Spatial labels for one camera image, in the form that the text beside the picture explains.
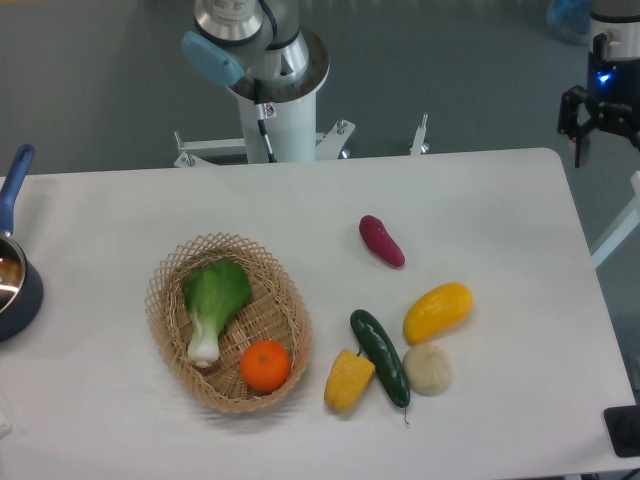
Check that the yellow bell pepper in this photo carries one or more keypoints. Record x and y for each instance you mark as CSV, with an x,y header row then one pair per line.
x,y
349,377

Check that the woven wicker basket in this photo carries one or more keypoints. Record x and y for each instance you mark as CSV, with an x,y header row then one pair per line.
x,y
275,311

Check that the orange tangerine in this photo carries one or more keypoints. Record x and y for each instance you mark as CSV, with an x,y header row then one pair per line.
x,y
265,366

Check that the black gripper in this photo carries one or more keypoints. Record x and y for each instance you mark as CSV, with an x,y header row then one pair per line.
x,y
611,98

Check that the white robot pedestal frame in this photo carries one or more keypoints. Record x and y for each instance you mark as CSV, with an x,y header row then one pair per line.
x,y
272,132

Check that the blue saucepan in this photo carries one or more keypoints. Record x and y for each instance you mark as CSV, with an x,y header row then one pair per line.
x,y
22,290

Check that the purple sweet potato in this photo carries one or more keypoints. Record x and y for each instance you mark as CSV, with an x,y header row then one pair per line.
x,y
379,242

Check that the green cucumber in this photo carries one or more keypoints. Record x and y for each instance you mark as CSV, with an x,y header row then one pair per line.
x,y
376,344

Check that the white frame leg right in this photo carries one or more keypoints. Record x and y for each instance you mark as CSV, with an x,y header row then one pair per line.
x,y
619,229

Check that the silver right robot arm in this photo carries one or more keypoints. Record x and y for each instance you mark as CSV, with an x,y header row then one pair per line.
x,y
623,17

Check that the blue object in background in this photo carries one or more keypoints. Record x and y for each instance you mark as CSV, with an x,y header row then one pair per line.
x,y
569,20

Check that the green bok choy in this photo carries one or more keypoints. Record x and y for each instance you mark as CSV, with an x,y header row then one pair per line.
x,y
213,296

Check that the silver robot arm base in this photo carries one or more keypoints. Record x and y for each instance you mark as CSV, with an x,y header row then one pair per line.
x,y
257,49

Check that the black device at edge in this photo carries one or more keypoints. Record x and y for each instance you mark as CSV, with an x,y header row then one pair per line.
x,y
622,424

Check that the beige steamed bun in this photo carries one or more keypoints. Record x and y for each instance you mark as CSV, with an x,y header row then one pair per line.
x,y
428,369

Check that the yellow mango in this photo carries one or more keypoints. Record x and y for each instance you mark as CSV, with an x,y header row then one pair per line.
x,y
440,309

